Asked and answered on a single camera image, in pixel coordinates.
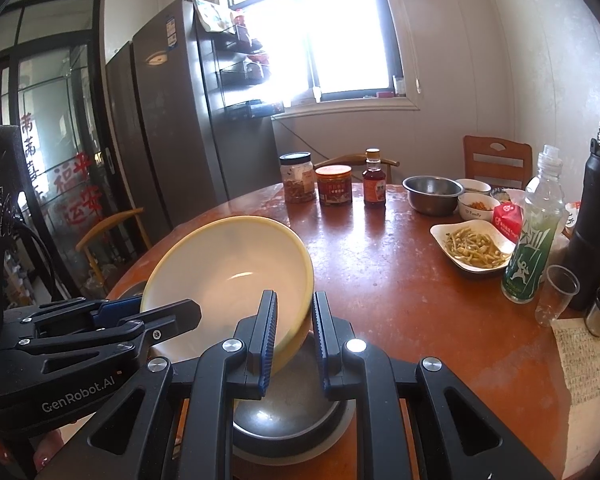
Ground person's left hand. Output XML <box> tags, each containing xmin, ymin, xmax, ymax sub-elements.
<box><xmin>30</xmin><ymin>430</ymin><xmax>66</xmax><ymax>472</ymax></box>

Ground pale shredded vegetables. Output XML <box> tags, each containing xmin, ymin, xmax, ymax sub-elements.
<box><xmin>442</xmin><ymin>227</ymin><xmax>511</xmax><ymax>267</ymax></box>

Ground wooden armchair with curved rail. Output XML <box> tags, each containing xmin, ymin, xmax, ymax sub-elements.
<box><xmin>75</xmin><ymin>207</ymin><xmax>148</xmax><ymax>286</ymax></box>

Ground large round steel plate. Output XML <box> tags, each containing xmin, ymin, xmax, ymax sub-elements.
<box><xmin>107</xmin><ymin>280</ymin><xmax>357</xmax><ymax>465</ymax></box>

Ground sauce bottle with orange cap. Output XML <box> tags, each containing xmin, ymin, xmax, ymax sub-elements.
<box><xmin>362</xmin><ymin>148</ymin><xmax>387</xmax><ymax>206</ymax></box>

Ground yellow two-handled bowl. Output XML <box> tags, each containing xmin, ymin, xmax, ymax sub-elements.
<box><xmin>139</xmin><ymin>215</ymin><xmax>315</xmax><ymax>378</ymax></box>

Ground red jar with orange lid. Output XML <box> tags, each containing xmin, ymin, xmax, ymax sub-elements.
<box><xmin>315</xmin><ymin>165</ymin><xmax>353</xmax><ymax>207</ymax></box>

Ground black thermos flask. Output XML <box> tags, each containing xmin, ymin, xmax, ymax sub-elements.
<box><xmin>562</xmin><ymin>120</ymin><xmax>600</xmax><ymax>313</ymax></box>

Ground white rectangular plate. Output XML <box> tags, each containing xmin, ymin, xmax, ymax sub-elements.
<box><xmin>429</xmin><ymin>220</ymin><xmax>517</xmax><ymax>274</ymax></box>

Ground clear green drink bottle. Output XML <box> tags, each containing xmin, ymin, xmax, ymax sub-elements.
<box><xmin>501</xmin><ymin>145</ymin><xmax>567</xmax><ymax>305</ymax></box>

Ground deep steel bowl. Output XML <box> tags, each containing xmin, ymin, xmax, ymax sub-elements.
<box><xmin>402</xmin><ymin>175</ymin><xmax>465</xmax><ymax>217</ymax></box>

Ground thin black wall cable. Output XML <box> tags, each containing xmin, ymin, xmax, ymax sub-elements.
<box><xmin>280</xmin><ymin>122</ymin><xmax>331</xmax><ymax>161</ymax></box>

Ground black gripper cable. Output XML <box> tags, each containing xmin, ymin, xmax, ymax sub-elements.
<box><xmin>10</xmin><ymin>217</ymin><xmax>61</xmax><ymax>306</ymax></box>

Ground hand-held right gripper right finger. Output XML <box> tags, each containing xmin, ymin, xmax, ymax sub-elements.
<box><xmin>312</xmin><ymin>290</ymin><xmax>553</xmax><ymax>480</ymax></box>

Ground small steel bowl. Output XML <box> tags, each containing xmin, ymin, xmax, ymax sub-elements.
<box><xmin>232</xmin><ymin>332</ymin><xmax>348</xmax><ymax>448</ymax></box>

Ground window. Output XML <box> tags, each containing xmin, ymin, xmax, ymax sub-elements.
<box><xmin>220</xmin><ymin>0</ymin><xmax>421</xmax><ymax>111</ymax></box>

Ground handwritten paper sheet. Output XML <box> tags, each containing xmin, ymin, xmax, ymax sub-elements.
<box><xmin>551</xmin><ymin>317</ymin><xmax>600</xmax><ymax>466</ymax></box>

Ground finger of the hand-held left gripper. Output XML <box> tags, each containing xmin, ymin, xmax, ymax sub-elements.
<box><xmin>5</xmin><ymin>297</ymin><xmax>142</xmax><ymax>341</ymax></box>
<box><xmin>20</xmin><ymin>299</ymin><xmax>202</xmax><ymax>376</ymax></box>

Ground clear plastic cup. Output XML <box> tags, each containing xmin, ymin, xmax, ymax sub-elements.
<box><xmin>535</xmin><ymin>265</ymin><xmax>581</xmax><ymax>328</ymax></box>

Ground plain white bowl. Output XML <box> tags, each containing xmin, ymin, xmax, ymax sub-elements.
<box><xmin>455</xmin><ymin>178</ymin><xmax>492</xmax><ymax>196</ymax></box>

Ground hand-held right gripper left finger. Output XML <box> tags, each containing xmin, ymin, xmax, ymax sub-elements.
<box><xmin>55</xmin><ymin>289</ymin><xmax>279</xmax><ymax>480</ymax></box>

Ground grey refrigerator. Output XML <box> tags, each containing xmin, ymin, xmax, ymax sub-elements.
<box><xmin>105</xmin><ymin>0</ymin><xmax>281</xmax><ymax>246</ymax></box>

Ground wooden chair back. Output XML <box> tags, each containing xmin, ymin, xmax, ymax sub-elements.
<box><xmin>462</xmin><ymin>135</ymin><xmax>533</xmax><ymax>191</ymax></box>

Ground white bowl with food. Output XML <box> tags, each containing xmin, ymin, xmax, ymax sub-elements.
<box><xmin>457</xmin><ymin>192</ymin><xmax>502</xmax><ymax>221</ymax></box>

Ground black framed glass door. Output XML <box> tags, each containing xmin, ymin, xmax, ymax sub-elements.
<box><xmin>0</xmin><ymin>0</ymin><xmax>151</xmax><ymax>311</ymax></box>

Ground black fridge side rack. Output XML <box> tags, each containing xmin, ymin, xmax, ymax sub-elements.
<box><xmin>192</xmin><ymin>0</ymin><xmax>286</xmax><ymax>121</ymax></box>

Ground white plastic bag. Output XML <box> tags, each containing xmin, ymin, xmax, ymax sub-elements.
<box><xmin>502</xmin><ymin>188</ymin><xmax>583</xmax><ymax>241</ymax></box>

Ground black-lidded clear jar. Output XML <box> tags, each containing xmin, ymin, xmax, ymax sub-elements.
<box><xmin>279</xmin><ymin>152</ymin><xmax>317</xmax><ymax>205</ymax></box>

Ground red packet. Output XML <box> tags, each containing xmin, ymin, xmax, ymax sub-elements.
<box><xmin>492</xmin><ymin>201</ymin><xmax>526</xmax><ymax>243</ymax></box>

